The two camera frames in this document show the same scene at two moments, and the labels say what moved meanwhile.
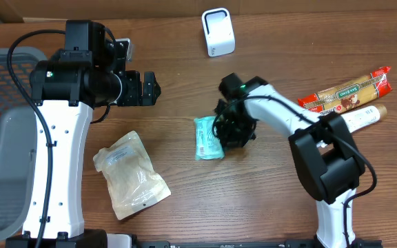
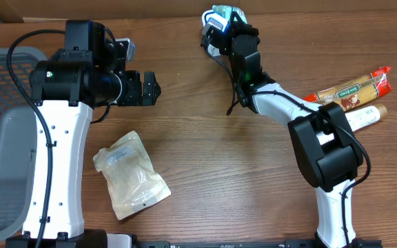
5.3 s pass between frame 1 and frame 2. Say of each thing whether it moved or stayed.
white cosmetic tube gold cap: stayed
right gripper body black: moved
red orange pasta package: stayed
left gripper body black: stayed
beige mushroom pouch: stayed
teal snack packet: moved
